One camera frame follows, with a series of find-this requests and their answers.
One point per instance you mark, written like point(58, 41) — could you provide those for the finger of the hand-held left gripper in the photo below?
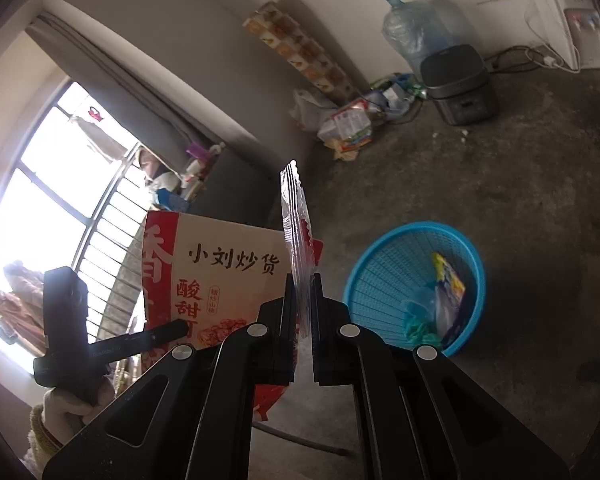
point(165, 332)

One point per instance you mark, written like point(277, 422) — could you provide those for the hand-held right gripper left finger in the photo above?
point(285, 340)

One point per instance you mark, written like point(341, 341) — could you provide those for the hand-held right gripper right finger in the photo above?
point(325, 340)

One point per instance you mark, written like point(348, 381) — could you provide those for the blue plastic basket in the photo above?
point(379, 280)

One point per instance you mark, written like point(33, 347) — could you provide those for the red white paper bag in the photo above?
point(220, 270)

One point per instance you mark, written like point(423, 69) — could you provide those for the clear plastic bag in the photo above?
point(422, 305)

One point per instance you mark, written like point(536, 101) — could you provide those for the clear red-print wrapper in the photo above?
point(292, 210)

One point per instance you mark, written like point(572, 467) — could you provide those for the purple yellow snack bag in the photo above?
point(449, 285)

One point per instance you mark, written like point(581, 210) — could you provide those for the person's left forearm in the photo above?
point(42, 440)

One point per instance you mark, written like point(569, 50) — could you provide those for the person's left hand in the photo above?
point(70, 405)

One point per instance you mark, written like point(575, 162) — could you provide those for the hanging brown coat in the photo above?
point(17, 305)

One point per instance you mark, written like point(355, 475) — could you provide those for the metal window railing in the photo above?
point(110, 260)

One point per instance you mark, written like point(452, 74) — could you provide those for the grey cabinet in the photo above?
point(240, 190)

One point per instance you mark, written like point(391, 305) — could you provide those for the pink clothes pile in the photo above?
point(150, 165)

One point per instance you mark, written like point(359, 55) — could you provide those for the purple cup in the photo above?
point(197, 151)

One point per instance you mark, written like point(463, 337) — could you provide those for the pile of snack packets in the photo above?
point(347, 127)

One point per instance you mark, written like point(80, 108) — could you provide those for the crumpled white plastic bag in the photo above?
point(305, 110)

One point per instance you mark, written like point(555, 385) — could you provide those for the patterned cardboard box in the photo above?
point(305, 55)

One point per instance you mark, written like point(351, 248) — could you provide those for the grey rice cooker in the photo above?
point(454, 75)

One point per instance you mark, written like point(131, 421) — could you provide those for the blue water jug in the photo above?
point(409, 35)

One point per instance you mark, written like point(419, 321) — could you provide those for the white water dispenser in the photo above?
point(564, 20)

